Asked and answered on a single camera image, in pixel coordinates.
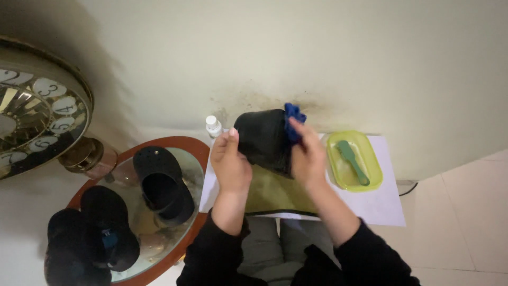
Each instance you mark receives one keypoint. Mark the black perforated clog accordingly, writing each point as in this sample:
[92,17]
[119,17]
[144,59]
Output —
[158,167]

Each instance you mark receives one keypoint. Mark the yellow-green plastic container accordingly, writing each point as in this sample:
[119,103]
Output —
[371,159]

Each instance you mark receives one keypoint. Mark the person's left hand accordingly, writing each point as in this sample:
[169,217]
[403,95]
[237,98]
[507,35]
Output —
[229,169]

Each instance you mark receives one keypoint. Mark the black shoe blue label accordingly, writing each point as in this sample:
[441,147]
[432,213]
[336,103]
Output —
[105,214]

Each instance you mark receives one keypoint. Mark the round glass table wooden rim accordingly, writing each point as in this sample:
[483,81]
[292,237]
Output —
[196,149]

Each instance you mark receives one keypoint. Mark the small white bottle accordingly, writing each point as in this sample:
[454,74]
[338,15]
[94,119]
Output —
[213,127]

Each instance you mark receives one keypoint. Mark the person's right fingers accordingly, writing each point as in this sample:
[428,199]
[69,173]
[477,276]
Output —
[299,128]

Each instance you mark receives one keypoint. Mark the blue cloth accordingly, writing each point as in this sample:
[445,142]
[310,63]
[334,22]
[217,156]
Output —
[293,113]

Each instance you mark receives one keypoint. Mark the person's right hand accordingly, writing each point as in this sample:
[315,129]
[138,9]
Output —
[311,163]

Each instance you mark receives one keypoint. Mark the ornate gold wall clock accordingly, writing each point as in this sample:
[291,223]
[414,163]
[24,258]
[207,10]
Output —
[39,107]

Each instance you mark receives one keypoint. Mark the person's grey trousers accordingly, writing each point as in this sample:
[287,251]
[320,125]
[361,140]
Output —
[262,246]

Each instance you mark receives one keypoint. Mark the white paper sheet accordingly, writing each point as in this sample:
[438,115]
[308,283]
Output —
[381,206]

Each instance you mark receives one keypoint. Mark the green brush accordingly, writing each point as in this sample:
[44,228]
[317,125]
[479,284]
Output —
[351,157]

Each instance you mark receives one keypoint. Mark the olive green towel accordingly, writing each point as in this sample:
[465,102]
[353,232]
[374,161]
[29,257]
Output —
[274,194]

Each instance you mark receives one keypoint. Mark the copper metal pot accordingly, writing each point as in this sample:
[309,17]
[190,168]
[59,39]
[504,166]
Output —
[89,157]

